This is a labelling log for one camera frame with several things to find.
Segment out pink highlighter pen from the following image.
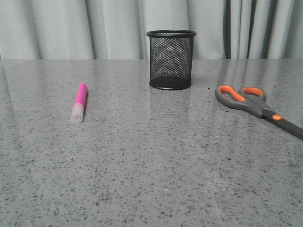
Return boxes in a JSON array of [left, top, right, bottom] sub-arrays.
[[70, 83, 88, 123]]

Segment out grey orange scissors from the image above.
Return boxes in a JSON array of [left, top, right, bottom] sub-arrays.
[[215, 85, 303, 139]]

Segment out black mesh pen cup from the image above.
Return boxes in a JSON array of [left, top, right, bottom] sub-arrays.
[[147, 30, 196, 90]]

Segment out grey curtain backdrop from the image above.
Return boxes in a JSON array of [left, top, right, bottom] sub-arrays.
[[0, 0, 303, 60]]

